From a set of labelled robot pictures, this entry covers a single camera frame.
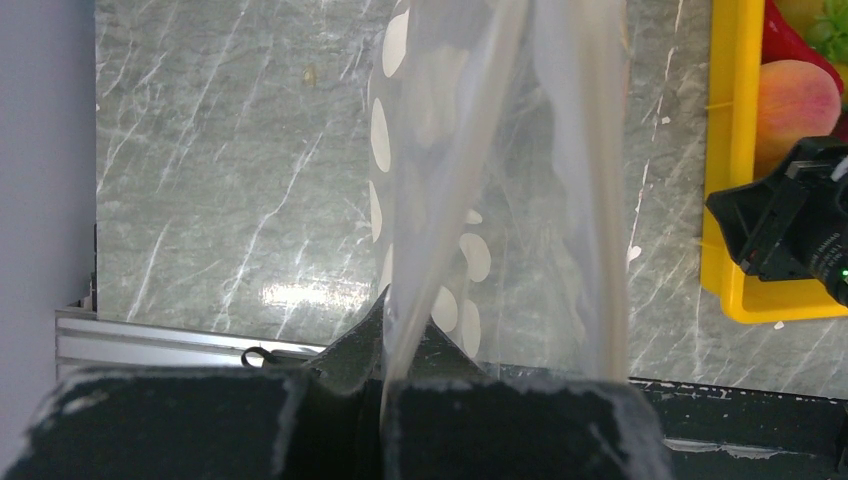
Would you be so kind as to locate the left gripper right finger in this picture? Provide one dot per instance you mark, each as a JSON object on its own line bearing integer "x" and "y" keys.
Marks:
{"x": 476, "y": 427}

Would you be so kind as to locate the red toy chili pepper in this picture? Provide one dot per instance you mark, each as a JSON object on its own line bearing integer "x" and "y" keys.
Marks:
{"x": 781, "y": 42}

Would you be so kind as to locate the aluminium frame rail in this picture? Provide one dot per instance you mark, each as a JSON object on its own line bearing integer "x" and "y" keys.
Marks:
{"x": 84, "y": 340}

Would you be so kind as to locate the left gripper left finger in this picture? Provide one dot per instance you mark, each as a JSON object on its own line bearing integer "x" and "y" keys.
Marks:
{"x": 311, "y": 420}

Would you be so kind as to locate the clear zip top bag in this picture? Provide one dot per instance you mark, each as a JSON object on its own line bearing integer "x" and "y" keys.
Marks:
{"x": 496, "y": 137}

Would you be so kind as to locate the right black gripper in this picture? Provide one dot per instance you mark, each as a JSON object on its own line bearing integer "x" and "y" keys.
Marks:
{"x": 791, "y": 224}

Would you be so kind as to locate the toy peach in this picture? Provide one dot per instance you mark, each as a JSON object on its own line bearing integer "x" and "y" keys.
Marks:
{"x": 795, "y": 100}

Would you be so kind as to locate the green toy grapes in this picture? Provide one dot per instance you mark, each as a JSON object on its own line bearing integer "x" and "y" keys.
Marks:
{"x": 828, "y": 34}

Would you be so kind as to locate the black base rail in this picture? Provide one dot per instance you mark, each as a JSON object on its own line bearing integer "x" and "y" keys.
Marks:
{"x": 720, "y": 432}

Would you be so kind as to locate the yellow plastic tray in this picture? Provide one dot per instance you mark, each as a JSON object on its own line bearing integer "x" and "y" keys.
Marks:
{"x": 734, "y": 74}

